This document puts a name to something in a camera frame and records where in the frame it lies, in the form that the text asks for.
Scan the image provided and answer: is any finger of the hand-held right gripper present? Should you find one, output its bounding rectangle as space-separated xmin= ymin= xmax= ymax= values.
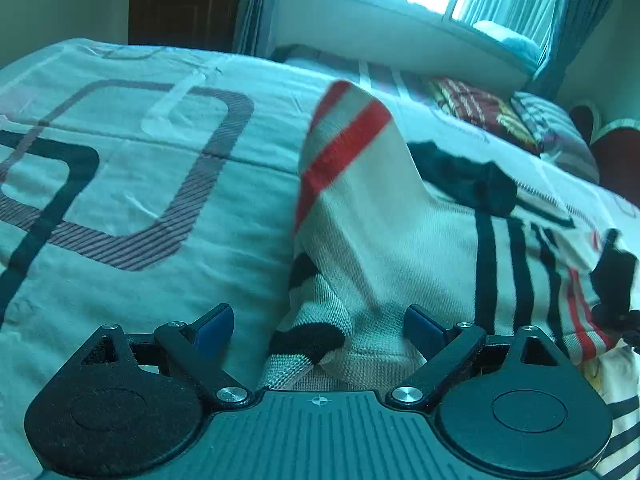
xmin=591 ymin=229 xmax=633 ymax=313

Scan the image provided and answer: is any white patterned quilt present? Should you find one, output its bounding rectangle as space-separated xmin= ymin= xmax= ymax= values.
xmin=0 ymin=37 xmax=640 ymax=480

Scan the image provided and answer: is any white red black striped sweater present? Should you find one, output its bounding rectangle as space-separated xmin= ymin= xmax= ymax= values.
xmin=257 ymin=80 xmax=640 ymax=480

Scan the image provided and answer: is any light blue cloth on windowsill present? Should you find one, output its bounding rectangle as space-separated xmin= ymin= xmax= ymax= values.
xmin=472 ymin=20 xmax=544 ymax=64

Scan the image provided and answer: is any grey curtain beside wardrobe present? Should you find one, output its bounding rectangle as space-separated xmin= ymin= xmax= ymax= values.
xmin=234 ymin=0 xmax=275 ymax=57

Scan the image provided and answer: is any purple striped bed sheet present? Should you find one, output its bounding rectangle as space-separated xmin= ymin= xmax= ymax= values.
xmin=282 ymin=55 xmax=441 ymax=108

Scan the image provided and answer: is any dark wooden door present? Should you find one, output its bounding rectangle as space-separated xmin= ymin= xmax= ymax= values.
xmin=128 ymin=0 xmax=252 ymax=54

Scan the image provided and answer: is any dark red patterned pillow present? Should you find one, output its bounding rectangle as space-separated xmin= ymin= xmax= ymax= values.
xmin=429 ymin=77 xmax=544 ymax=157

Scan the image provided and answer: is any plaid pillow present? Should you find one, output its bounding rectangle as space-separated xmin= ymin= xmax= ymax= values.
xmin=510 ymin=91 xmax=601 ymax=184

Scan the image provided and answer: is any grey curtain beside headboard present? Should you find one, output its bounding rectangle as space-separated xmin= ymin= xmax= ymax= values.
xmin=529 ymin=0 xmax=627 ymax=102

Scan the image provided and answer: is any black garment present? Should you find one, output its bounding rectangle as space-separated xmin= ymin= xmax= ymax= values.
xmin=407 ymin=141 xmax=519 ymax=217

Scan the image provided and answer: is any dark red headboard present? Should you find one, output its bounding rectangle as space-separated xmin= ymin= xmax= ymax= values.
xmin=569 ymin=104 xmax=640 ymax=207

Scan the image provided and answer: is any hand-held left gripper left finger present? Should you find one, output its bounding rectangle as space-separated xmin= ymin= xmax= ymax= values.
xmin=81 ymin=303 xmax=252 ymax=409

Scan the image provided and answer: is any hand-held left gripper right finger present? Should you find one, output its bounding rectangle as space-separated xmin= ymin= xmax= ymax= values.
xmin=389 ymin=304 xmax=569 ymax=409

